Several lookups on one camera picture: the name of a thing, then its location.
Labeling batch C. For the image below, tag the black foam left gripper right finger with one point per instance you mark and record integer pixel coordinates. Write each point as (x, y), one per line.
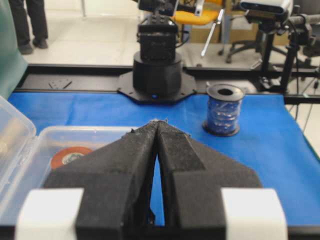
(210, 196)

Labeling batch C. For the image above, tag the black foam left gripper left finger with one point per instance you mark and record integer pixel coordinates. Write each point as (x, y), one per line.
(96, 196)

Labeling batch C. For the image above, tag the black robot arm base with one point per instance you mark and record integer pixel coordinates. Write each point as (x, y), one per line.
(157, 75)

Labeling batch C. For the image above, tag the clear plastic toolbox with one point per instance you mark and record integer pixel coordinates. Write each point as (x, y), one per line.
(25, 155)

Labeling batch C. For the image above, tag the red tape roll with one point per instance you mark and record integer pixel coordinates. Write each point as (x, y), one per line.
(67, 155)

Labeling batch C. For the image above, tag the blue table mat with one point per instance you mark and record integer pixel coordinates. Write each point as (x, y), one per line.
(269, 140)

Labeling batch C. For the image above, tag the black office chair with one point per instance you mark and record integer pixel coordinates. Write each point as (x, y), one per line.
(241, 36)

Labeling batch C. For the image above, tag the yellow chair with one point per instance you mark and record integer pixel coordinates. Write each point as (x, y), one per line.
(198, 15)

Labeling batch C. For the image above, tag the person legs dark trousers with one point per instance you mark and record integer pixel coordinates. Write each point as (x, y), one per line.
(30, 24)

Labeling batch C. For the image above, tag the blue wire spool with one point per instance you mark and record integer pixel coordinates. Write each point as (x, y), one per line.
(223, 110)

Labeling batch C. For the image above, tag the black mounting rail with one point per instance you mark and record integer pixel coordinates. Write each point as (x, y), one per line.
(52, 78)

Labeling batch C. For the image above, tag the white depth camera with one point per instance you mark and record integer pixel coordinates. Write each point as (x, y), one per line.
(278, 7)

